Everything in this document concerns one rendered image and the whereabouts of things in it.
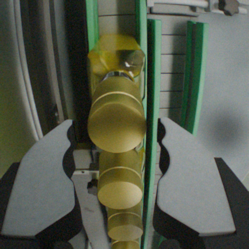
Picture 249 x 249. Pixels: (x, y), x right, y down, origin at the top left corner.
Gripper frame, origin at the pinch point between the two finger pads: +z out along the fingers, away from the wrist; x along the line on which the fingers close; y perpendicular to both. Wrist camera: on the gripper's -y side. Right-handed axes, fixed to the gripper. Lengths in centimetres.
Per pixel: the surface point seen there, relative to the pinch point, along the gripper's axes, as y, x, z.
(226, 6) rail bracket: -8.5, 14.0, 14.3
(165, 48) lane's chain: 0.1, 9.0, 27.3
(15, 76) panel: -0.2, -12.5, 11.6
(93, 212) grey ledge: 48, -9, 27
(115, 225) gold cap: 10.2, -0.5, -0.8
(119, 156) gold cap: 4.1, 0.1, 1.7
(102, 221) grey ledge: 53, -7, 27
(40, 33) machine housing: -3.7, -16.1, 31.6
